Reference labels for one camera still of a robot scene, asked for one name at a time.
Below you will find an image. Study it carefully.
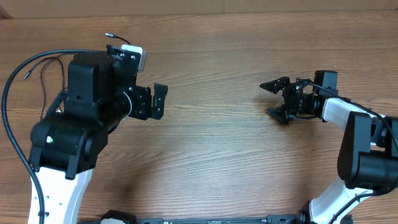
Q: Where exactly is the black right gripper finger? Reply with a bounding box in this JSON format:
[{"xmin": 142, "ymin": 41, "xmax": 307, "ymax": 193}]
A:
[
  {"xmin": 266, "ymin": 105, "xmax": 290, "ymax": 125},
  {"xmin": 259, "ymin": 77, "xmax": 290, "ymax": 94}
]

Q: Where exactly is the long black usb cable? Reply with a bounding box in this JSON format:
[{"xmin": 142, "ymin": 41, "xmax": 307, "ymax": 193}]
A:
[{"xmin": 23, "ymin": 32, "xmax": 133, "ymax": 121}]

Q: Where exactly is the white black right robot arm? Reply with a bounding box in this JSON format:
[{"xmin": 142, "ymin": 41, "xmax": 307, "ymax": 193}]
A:
[{"xmin": 259, "ymin": 70, "xmax": 397, "ymax": 224}]

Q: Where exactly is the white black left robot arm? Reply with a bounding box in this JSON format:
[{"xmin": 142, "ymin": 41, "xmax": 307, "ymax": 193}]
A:
[{"xmin": 1, "ymin": 44, "xmax": 168, "ymax": 223}]

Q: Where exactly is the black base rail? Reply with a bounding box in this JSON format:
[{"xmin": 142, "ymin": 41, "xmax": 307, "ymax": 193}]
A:
[{"xmin": 77, "ymin": 210, "xmax": 312, "ymax": 224}]

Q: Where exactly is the cardboard back wall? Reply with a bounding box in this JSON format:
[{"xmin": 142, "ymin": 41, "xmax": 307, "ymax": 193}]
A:
[{"xmin": 1, "ymin": 0, "xmax": 397, "ymax": 19}]

